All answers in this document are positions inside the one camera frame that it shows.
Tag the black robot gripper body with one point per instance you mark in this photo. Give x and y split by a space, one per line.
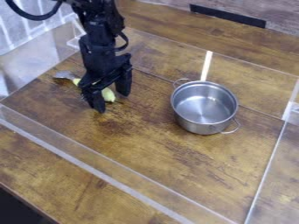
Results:
103 65

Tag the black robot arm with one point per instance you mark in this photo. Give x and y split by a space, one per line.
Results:
103 40

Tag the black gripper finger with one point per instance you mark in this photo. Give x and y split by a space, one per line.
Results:
124 82
95 100

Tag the stainless steel pot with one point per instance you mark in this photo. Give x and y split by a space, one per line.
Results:
204 107

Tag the clear acrylic bracket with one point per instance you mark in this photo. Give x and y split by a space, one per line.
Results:
78 34

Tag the black wall strip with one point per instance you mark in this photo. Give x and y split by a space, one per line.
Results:
229 16

